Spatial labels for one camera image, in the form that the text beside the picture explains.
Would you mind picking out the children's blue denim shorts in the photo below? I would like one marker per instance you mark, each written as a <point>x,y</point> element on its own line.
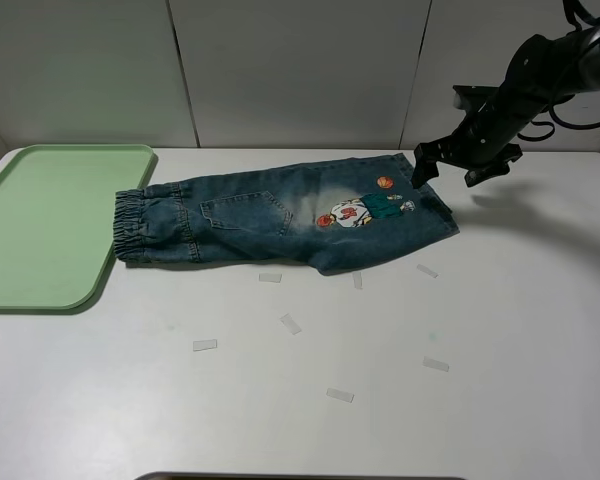
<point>334,216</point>

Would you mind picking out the light green plastic tray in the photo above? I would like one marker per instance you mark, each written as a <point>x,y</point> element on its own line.
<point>56,220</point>

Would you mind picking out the clear tape strip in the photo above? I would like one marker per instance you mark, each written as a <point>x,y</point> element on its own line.
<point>270,277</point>
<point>357,280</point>
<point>427,271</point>
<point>290,324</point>
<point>340,395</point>
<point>435,364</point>
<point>202,345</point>

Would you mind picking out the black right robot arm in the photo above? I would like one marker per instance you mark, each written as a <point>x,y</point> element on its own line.
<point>542,74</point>

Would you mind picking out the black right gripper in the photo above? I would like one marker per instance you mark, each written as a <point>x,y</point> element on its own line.
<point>482,138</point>

